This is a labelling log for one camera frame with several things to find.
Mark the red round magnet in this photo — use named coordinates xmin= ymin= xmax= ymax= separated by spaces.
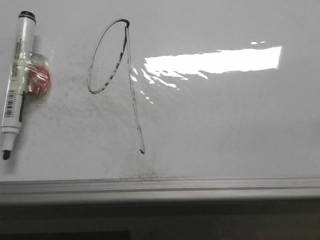
xmin=25 ymin=52 xmax=51 ymax=99

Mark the white black whiteboard marker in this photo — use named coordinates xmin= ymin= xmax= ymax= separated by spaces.
xmin=1 ymin=10 xmax=36 ymax=160

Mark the white whiteboard with aluminium frame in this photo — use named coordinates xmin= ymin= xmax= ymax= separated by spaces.
xmin=0 ymin=0 xmax=320 ymax=207

